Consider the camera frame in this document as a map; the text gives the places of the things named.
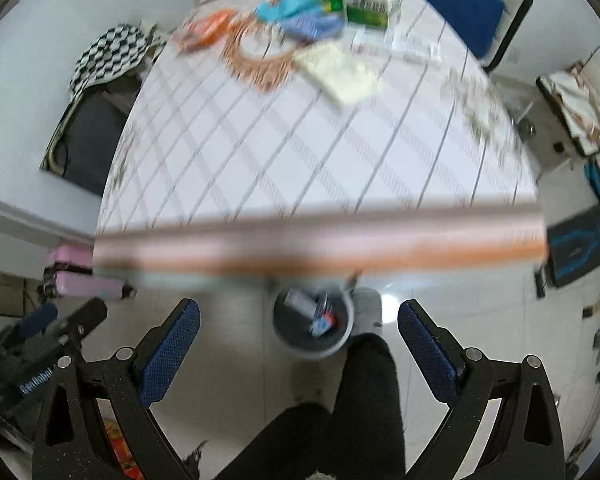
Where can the right grey slipper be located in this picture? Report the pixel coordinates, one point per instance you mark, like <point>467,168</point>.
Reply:
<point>367,311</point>

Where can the dark folding chair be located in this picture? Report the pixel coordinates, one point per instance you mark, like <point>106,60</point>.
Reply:
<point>82,147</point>

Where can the green cyan snack bag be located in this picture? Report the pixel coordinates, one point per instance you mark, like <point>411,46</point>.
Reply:
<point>273,11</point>

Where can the patterned diamond tablecloth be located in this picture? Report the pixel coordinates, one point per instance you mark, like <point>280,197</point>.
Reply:
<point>233,162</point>

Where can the checkered black white cloth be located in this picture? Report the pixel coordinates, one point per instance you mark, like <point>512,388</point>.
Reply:
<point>118,51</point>

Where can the white round trash bin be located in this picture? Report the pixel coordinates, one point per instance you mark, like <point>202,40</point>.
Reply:
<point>293,330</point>

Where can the Doctor toothpaste box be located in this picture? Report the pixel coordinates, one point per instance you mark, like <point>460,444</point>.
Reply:
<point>301,303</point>

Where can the person legs dark trousers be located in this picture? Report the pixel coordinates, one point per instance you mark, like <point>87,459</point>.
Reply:
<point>360,438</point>

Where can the pink suitcase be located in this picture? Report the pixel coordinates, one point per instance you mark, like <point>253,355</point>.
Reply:
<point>69,272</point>

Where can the white medicine leaflet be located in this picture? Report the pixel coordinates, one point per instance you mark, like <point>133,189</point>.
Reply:
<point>405,47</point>

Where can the blue white milk carton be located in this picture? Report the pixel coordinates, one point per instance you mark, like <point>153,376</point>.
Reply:
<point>322,324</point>

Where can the black blue exercise board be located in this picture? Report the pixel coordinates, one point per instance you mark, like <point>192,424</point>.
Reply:
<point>573,251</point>

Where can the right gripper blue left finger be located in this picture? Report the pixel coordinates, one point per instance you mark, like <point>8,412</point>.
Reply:
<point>151,366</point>

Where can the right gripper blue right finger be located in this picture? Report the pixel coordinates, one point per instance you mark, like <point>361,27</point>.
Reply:
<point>453,373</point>

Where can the blue plastic snack wrapper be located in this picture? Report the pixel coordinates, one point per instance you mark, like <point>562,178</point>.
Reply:
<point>313,26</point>

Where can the orange snack bag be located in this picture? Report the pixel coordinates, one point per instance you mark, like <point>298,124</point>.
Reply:
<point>203,33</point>

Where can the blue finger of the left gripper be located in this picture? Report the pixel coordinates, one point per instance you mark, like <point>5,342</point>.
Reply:
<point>37,319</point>
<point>80,323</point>

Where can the green white box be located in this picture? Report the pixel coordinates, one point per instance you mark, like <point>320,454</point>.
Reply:
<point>369,13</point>

